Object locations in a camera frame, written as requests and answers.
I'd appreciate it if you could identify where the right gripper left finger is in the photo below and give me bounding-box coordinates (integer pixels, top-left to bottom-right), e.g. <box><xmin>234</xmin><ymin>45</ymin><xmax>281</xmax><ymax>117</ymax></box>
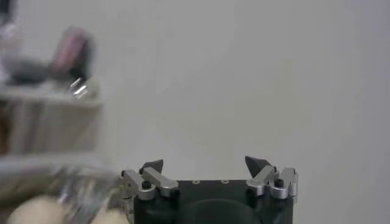
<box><xmin>120</xmin><ymin>159</ymin><xmax>180</xmax><ymax>201</ymax></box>

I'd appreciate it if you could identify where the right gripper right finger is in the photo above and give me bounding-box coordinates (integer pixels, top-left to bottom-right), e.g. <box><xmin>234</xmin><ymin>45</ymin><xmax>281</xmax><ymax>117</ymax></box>
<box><xmin>244</xmin><ymin>155</ymin><xmax>299</xmax><ymax>200</ymax></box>

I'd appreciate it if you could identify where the white steamed baozi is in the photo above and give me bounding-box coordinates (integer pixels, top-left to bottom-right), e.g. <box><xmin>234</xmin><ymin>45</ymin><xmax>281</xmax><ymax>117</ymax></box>
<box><xmin>5</xmin><ymin>194</ymin><xmax>67</xmax><ymax>224</ymax></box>
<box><xmin>90</xmin><ymin>209</ymin><xmax>133</xmax><ymax>224</ymax></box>

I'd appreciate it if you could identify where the stainless steel steamer pot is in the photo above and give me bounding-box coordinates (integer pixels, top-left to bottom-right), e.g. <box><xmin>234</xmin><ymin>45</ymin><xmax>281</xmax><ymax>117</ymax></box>
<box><xmin>0</xmin><ymin>155</ymin><xmax>135</xmax><ymax>224</ymax></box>

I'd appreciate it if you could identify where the white side table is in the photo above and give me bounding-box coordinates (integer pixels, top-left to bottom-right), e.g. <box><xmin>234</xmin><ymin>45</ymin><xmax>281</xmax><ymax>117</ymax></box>
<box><xmin>0</xmin><ymin>83</ymin><xmax>106</xmax><ymax>158</ymax></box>

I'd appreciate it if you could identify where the shiny chrome domed device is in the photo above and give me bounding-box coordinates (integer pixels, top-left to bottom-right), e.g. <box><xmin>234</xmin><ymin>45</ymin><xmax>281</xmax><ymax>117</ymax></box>
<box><xmin>68</xmin><ymin>75</ymin><xmax>100</xmax><ymax>100</ymax></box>

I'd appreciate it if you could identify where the open laptop with pink screen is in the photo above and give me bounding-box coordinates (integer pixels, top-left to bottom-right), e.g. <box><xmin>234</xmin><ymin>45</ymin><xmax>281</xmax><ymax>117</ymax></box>
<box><xmin>50</xmin><ymin>26</ymin><xmax>94</xmax><ymax>82</ymax></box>

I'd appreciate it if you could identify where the black computer mouse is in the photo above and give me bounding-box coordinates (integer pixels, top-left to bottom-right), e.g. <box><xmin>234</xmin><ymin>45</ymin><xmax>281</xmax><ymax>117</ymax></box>
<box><xmin>2</xmin><ymin>54</ymin><xmax>51</xmax><ymax>85</ymax></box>

